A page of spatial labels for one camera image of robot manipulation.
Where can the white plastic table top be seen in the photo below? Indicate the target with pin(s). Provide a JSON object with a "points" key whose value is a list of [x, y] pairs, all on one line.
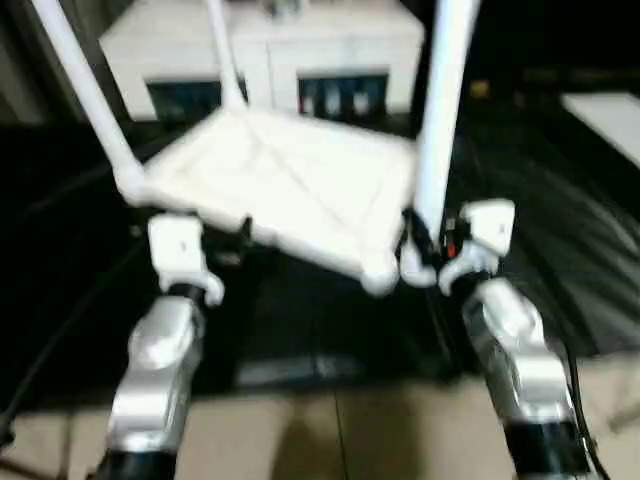
{"points": [[280, 200]]}

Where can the white plastic table leg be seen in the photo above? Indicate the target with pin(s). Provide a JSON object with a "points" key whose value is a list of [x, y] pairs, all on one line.
{"points": [[442, 110], [95, 90], [225, 55]]}

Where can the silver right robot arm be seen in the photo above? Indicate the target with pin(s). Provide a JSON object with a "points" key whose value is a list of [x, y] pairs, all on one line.
{"points": [[520, 360]]}

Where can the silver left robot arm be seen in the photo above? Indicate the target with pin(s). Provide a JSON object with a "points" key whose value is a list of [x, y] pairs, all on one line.
{"points": [[155, 360]]}

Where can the small yellow label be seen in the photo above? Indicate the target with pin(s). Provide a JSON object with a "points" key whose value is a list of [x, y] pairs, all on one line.
{"points": [[480, 87]]}

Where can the black work mat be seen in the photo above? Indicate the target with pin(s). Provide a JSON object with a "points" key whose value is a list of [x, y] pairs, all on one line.
{"points": [[75, 250]]}

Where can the white cabinet with glass doors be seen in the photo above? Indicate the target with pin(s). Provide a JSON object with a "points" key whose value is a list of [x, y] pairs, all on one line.
{"points": [[325, 50]]}

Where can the grey curtain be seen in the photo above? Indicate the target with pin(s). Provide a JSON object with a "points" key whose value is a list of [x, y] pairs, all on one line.
{"points": [[30, 60]]}

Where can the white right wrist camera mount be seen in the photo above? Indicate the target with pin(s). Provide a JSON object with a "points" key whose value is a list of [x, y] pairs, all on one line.
{"points": [[490, 225]]}

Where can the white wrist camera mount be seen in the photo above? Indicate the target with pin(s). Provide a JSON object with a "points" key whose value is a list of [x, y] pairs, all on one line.
{"points": [[490, 225], [175, 245]]}

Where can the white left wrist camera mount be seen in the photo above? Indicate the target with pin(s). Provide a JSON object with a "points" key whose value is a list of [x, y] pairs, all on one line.
{"points": [[175, 245]]}

